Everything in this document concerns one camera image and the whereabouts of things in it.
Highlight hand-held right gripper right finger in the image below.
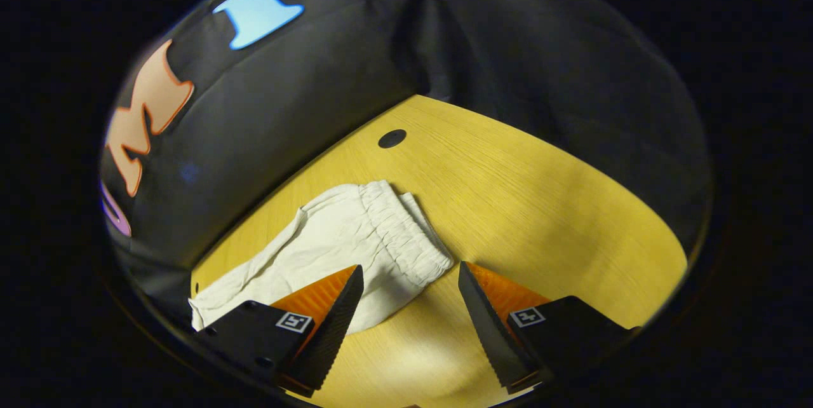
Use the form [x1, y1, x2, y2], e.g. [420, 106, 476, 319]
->
[458, 261, 639, 395]

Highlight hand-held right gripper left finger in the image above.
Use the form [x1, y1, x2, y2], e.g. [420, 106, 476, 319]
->
[194, 264, 365, 397]

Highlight white jeans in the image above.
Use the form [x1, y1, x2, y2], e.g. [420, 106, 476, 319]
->
[189, 180, 455, 336]

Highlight black backdrop cloth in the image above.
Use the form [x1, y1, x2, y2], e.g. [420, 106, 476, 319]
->
[100, 0, 712, 326]

